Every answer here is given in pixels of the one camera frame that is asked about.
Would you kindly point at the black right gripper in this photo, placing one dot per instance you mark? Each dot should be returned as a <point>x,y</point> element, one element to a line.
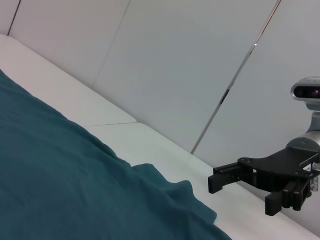
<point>277,167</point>

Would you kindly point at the blue teal shirt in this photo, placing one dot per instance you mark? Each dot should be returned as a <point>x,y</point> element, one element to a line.
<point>62,175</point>

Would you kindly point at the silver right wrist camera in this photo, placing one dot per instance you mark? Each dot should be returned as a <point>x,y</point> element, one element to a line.
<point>306,91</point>

